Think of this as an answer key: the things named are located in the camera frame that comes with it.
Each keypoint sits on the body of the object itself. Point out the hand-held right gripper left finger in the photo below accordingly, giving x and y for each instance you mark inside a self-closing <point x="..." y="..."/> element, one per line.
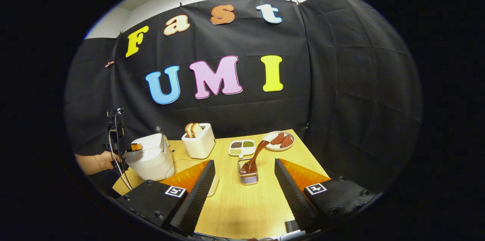
<point x="195" y="199"/>

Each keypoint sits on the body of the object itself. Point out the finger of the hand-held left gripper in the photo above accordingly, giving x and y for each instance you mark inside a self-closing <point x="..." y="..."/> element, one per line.
<point x="136" y="147"/>

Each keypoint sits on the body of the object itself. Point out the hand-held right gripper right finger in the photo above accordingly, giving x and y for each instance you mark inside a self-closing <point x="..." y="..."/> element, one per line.
<point x="291" y="199"/>

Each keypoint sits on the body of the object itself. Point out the white rice cooker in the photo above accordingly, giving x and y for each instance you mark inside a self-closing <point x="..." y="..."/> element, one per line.
<point x="151" y="163"/>

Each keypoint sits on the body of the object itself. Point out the brown wooden spoon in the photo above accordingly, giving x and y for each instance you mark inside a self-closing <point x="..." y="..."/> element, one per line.
<point x="257" y="152"/>

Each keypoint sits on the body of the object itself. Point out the small clear bottle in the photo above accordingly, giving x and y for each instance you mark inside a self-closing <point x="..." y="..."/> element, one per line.
<point x="162" y="135"/>

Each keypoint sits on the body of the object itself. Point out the white toaster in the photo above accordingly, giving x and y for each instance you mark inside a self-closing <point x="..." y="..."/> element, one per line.
<point x="199" y="146"/>

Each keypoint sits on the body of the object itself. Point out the toast bread slice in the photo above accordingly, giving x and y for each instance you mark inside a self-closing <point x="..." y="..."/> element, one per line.
<point x="197" y="129"/>
<point x="188" y="130"/>

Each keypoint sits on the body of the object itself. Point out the red meat piece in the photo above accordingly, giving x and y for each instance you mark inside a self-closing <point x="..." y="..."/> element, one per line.
<point x="286" y="141"/>
<point x="277" y="138"/>

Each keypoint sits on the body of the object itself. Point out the white round plate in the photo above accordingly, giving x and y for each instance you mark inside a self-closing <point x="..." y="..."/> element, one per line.
<point x="267" y="139"/>

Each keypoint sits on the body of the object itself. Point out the white divided bean dish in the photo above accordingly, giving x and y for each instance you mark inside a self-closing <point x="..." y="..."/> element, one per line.
<point x="242" y="151"/>

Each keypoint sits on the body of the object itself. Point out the pink clip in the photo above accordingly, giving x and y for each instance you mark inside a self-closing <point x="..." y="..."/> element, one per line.
<point x="109" y="64"/>

